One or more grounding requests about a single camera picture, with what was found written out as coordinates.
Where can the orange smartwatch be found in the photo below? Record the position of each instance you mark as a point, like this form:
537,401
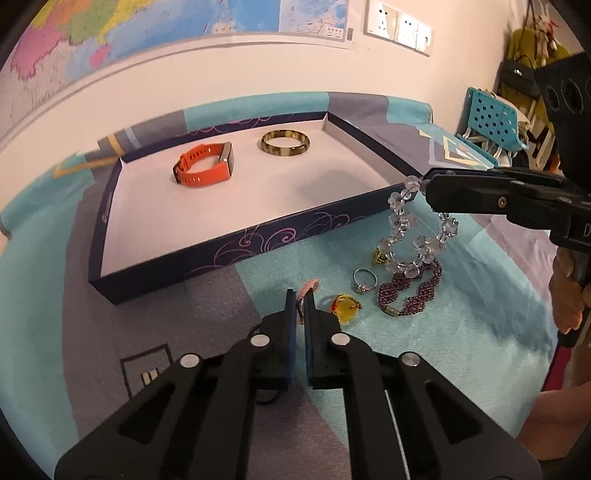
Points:
203,177

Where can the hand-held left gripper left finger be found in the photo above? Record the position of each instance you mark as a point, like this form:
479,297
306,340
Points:
291,332

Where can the black handbag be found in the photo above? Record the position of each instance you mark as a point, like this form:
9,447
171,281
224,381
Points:
517,78

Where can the person's right forearm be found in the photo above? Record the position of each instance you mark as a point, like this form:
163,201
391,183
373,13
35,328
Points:
554,420

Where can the dark blue tray box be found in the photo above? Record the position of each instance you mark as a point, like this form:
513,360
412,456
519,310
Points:
231,198

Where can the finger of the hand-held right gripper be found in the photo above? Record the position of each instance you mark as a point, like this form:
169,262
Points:
466,196
461,171

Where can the tortoiseshell bangle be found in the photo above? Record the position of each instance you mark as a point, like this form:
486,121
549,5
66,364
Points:
265,146

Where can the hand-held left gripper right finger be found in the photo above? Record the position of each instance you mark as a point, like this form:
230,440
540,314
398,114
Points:
310,337

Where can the teal and grey printed blanket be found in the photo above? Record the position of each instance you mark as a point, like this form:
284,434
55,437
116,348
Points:
161,332

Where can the yellow bag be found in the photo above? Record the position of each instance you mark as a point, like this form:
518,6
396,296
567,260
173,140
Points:
524,44

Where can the wall map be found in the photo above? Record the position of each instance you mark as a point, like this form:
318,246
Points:
69,37

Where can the teal perforated plastic basket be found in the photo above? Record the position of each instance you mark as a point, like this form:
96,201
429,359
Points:
489,115

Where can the person's right hand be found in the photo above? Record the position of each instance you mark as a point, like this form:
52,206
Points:
565,295

